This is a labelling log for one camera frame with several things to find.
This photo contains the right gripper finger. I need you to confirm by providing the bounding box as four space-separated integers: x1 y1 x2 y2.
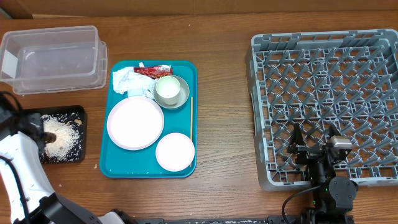
287 123 305 154
328 124 341 138

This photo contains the rice food waste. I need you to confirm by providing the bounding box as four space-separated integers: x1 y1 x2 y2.
40 112 83 164

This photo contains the large white plate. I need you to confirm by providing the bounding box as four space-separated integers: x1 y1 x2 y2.
106 96 164 151

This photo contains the white napkin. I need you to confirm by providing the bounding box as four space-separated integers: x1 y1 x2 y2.
112 67 157 100

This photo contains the small white plate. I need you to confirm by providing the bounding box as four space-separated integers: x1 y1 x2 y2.
155 133 195 172

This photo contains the red snack wrapper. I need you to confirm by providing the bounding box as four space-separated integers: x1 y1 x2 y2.
134 65 173 79

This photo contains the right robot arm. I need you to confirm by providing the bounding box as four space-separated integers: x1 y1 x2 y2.
281 123 358 223

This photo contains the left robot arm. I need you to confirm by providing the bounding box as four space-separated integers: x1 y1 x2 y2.
1 91 136 224

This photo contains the grey dishwasher rack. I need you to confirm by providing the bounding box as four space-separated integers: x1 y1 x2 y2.
246 29 397 191

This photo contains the black rectangular tray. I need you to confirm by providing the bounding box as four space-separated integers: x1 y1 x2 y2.
27 105 86 164

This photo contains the clear plastic bin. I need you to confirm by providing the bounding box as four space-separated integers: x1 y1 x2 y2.
1 26 108 95

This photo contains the wooden chopstick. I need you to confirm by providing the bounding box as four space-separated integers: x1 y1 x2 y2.
190 97 193 142

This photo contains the grey bowl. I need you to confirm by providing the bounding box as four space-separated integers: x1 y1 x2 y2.
154 75 190 110

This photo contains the white cup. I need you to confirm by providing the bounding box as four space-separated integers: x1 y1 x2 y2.
155 76 181 105

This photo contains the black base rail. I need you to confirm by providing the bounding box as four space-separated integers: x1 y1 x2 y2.
135 215 338 224

